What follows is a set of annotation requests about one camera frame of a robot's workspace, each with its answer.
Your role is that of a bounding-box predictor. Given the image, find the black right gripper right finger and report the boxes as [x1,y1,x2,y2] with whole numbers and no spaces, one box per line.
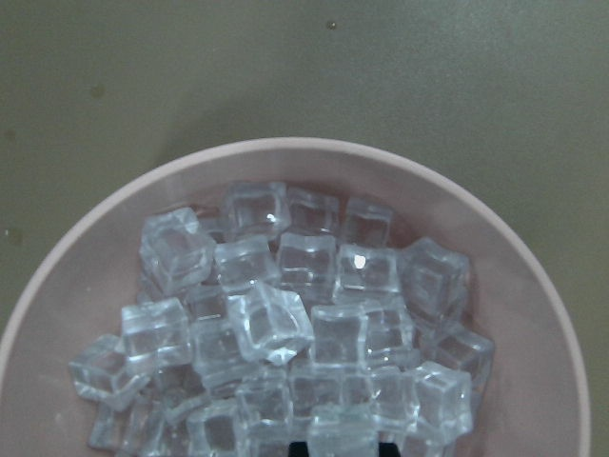
[379,443,400,457]

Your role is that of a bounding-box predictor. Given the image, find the clear ice cubes pile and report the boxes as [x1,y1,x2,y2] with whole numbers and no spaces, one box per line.
[69,182,495,456]

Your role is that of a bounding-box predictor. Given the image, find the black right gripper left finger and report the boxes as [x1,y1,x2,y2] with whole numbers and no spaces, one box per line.
[288,442,309,457]

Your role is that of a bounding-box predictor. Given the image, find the pink bowl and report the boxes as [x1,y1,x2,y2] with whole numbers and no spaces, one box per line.
[1,138,591,456]

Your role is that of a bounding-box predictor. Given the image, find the clear ice cube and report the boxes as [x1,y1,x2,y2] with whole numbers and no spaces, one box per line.
[306,404,379,457]

